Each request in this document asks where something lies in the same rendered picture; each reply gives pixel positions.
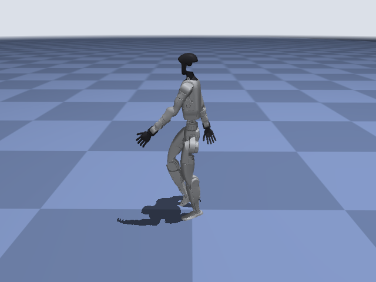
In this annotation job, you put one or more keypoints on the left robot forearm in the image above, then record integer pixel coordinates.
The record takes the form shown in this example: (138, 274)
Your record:
(163, 120)

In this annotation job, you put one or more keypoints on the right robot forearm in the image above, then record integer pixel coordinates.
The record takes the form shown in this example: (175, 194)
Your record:
(204, 117)

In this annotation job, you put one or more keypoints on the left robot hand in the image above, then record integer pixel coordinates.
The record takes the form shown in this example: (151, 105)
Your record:
(145, 136)

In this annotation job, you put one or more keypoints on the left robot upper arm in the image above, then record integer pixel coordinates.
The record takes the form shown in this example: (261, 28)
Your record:
(184, 91)

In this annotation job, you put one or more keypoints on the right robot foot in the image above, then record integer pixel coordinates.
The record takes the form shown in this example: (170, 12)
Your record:
(184, 201)

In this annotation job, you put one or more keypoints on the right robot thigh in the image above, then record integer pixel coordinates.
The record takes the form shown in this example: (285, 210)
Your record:
(175, 149)

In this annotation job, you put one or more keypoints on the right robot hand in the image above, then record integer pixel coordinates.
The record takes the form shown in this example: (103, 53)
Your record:
(208, 132)

